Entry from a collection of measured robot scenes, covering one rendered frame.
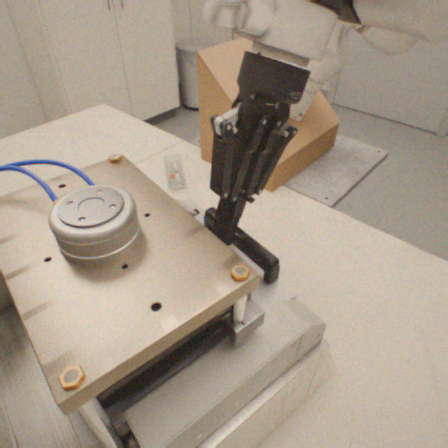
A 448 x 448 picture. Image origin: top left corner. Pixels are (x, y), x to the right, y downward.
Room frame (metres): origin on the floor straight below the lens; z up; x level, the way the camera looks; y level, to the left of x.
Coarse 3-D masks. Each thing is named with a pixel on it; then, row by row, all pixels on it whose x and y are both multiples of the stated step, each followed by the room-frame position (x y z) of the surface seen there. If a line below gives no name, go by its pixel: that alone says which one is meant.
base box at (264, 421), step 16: (320, 368) 0.25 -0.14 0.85; (336, 368) 0.29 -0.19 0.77; (288, 384) 0.20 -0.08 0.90; (304, 384) 0.23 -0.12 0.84; (320, 384) 0.26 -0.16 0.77; (272, 400) 0.18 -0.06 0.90; (288, 400) 0.21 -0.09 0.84; (304, 400) 0.24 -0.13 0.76; (256, 416) 0.17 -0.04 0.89; (272, 416) 0.19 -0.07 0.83; (240, 432) 0.15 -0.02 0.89; (256, 432) 0.17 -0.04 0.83
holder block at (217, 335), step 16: (208, 336) 0.21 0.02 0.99; (224, 336) 0.23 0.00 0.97; (176, 352) 0.19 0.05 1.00; (192, 352) 0.20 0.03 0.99; (160, 368) 0.18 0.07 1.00; (176, 368) 0.18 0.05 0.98; (128, 384) 0.16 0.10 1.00; (144, 384) 0.16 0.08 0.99; (112, 400) 0.14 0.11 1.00; (128, 400) 0.15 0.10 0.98; (112, 416) 0.14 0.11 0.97
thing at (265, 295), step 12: (240, 252) 0.37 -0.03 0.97; (252, 264) 0.34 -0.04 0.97; (264, 288) 0.30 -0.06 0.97; (276, 288) 0.30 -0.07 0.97; (288, 288) 0.30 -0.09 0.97; (264, 300) 0.28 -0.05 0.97; (276, 300) 0.28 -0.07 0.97; (72, 420) 0.13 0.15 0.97; (84, 420) 0.13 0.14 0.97; (120, 420) 0.13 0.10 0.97; (84, 432) 0.12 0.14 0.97; (120, 432) 0.13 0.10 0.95; (84, 444) 0.11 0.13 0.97; (96, 444) 0.11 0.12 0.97
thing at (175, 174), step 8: (168, 160) 0.97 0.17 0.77; (176, 160) 0.97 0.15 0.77; (168, 168) 0.92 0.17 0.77; (176, 168) 0.92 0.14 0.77; (168, 176) 0.88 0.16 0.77; (176, 176) 0.88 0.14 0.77; (184, 176) 0.87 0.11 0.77; (168, 184) 0.83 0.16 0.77; (176, 184) 0.83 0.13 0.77; (184, 184) 0.83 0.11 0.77
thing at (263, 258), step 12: (204, 216) 0.42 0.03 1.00; (240, 228) 0.38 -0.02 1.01; (240, 240) 0.36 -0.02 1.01; (252, 240) 0.35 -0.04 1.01; (252, 252) 0.33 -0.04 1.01; (264, 252) 0.33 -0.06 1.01; (264, 264) 0.31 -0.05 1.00; (276, 264) 0.31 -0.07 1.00; (264, 276) 0.31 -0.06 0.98; (276, 276) 0.31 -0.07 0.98
